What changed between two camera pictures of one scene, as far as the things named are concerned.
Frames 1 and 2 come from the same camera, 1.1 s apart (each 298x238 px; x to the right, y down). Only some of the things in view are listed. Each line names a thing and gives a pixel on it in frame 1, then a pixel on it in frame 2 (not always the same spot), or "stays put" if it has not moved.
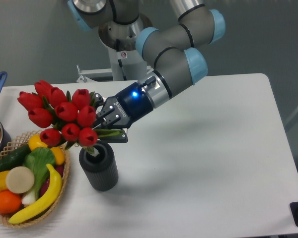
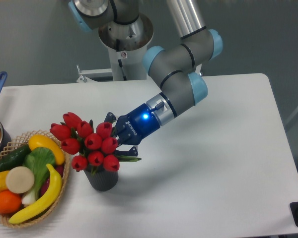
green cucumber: [16, 159] stays put
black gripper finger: [120, 138] → [133, 151]
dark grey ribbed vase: [101, 171] stays put
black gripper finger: [98, 100] → [110, 118]
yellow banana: [55, 189] stays put
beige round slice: [20, 179] stays put
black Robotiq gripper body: [124, 108] → [134, 128]
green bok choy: [37, 158] stays put
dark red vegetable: [59, 169] stays put
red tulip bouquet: [70, 117] → [88, 145]
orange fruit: [6, 202] stays put
